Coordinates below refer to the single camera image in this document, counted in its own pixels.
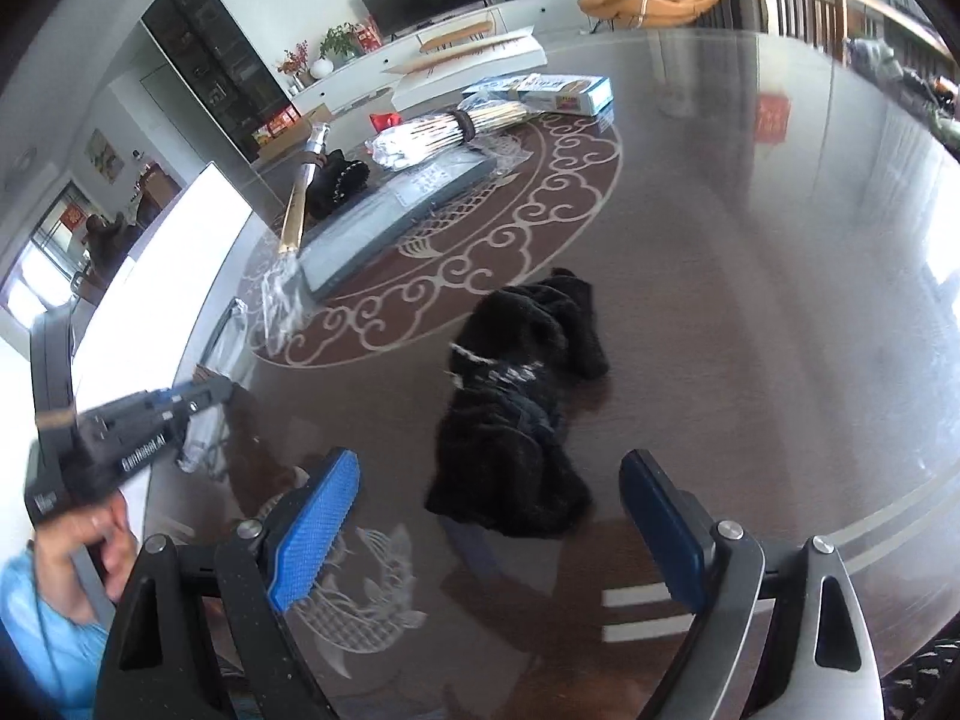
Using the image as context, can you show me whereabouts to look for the black fuzzy pouch with chain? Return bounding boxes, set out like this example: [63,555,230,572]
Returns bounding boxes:
[307,150,370,222]

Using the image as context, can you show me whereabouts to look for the orange boxes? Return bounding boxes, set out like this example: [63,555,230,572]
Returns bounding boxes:
[255,109,301,143]

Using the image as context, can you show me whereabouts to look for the white television console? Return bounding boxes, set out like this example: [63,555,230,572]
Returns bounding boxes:
[289,0,601,117]

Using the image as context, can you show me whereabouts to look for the gold silver tube in plastic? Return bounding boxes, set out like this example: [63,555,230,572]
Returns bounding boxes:
[262,122,335,350]

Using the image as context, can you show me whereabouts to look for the black fuzzy cloth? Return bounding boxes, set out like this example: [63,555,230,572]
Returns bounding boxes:
[424,268,610,539]

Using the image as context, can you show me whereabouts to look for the wooden bench with black legs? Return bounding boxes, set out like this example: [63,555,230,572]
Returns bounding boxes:
[416,15,496,53]

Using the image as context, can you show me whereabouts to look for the bushy green potted plant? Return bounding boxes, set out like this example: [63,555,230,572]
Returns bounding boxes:
[321,22,365,65]

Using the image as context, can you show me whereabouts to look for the wall picture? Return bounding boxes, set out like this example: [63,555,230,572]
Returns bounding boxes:
[84,129,125,181]

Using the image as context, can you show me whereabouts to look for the person's left hand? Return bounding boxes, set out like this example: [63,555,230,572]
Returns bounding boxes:
[34,495,140,623]

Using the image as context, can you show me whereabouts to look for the brown cardboard carton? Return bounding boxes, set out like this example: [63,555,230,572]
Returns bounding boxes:
[251,101,331,166]

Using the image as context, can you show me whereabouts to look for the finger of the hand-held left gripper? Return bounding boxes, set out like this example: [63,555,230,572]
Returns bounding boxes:
[150,377,235,421]

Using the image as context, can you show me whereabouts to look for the dark slatted railing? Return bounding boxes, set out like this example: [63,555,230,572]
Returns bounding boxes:
[754,0,848,53]

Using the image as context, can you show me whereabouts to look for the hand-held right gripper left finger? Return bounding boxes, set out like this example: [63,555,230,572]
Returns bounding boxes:
[96,447,362,720]

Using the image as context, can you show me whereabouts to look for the white cardboard box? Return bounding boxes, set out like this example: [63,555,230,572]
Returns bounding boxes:
[71,161,256,533]

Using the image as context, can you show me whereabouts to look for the wooden dining chair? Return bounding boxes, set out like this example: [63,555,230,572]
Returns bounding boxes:
[135,165,181,226]

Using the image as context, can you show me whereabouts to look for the blue white long box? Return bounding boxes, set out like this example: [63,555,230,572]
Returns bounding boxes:
[461,73,614,117]

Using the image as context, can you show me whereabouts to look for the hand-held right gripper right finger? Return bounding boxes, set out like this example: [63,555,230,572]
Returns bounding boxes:
[619,448,886,720]

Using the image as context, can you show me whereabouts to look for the black glass cabinet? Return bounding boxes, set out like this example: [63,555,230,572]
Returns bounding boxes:
[141,0,293,162]

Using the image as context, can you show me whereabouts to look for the vase with red flowers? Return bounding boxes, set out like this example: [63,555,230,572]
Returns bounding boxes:
[277,41,312,91]

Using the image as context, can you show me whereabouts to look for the person's left forearm blue sleeve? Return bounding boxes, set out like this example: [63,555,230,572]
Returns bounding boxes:
[0,547,113,720]

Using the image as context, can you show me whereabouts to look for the bundle of wooden sticks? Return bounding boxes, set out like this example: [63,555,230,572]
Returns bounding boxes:
[371,101,530,170]

